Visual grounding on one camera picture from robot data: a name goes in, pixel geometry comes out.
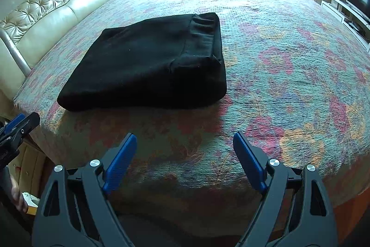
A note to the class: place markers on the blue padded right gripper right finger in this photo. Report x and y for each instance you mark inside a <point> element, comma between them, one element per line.
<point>253,160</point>

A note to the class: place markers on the finger of the blue pad left gripper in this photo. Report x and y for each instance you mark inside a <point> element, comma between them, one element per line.
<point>9,126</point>

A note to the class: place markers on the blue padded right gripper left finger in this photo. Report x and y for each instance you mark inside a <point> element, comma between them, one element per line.
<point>116,162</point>

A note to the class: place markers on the black pants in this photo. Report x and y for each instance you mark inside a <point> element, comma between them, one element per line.
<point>174,62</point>

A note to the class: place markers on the person's left hand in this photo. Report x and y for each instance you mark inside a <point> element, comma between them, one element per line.
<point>17,197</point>

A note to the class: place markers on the cream tufted leather headboard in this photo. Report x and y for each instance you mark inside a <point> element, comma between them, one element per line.
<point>30,30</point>

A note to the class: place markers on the floral bedspread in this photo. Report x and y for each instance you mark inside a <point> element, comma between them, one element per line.
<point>297,86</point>

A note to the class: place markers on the white tv cabinet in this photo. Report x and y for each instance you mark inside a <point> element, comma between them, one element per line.
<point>351,18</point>

